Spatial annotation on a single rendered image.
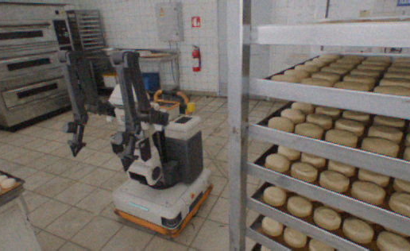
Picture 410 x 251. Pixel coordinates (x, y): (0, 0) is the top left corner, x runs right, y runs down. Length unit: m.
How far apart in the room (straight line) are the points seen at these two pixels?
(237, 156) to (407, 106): 0.28
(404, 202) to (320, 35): 0.30
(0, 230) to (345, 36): 1.41
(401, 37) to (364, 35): 0.04
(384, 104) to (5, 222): 1.41
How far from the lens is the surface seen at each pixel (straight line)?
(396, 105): 0.42
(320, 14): 0.86
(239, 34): 0.44
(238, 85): 0.46
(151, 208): 1.99
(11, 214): 1.45
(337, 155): 0.46
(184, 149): 1.93
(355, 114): 0.61
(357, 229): 0.59
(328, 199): 0.51
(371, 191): 0.54
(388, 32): 0.41
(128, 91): 1.38
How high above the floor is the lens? 1.53
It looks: 23 degrees down
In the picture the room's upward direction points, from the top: 3 degrees counter-clockwise
